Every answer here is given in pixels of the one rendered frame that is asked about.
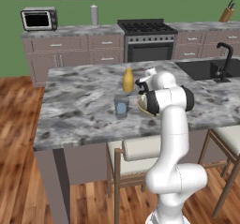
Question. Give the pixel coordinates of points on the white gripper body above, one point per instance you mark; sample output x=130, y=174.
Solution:
x=150, y=72

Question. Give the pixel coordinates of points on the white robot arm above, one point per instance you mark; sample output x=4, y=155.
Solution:
x=173, y=131

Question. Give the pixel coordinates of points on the pale yellow ice bowl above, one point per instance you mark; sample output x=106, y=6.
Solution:
x=142, y=105

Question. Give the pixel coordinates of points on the clear glass cup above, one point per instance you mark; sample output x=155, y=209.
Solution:
x=121, y=107

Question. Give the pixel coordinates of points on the yellow bottle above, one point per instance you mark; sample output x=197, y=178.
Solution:
x=128, y=81

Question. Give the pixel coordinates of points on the black and steel range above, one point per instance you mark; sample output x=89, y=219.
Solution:
x=146, y=41

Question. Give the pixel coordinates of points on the black sink basin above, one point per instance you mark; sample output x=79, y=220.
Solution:
x=200, y=68

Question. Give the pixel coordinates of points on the taupe base cupboards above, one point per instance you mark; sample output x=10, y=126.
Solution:
x=204, y=43
x=73, y=54

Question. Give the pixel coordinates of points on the wooden stool with white cushion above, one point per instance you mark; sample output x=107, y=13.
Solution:
x=132, y=159
x=226, y=140

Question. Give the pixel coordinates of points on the black tap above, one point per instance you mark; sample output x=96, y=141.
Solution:
x=225, y=60

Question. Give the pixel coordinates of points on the white paper towel roll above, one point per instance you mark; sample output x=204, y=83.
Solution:
x=94, y=15

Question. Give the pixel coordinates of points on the wooden knife block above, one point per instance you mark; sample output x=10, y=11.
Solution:
x=227, y=13

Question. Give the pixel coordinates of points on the grey kitchen island base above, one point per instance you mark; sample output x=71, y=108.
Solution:
x=84, y=167

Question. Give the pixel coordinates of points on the silver toaster oven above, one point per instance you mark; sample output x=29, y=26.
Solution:
x=39, y=19

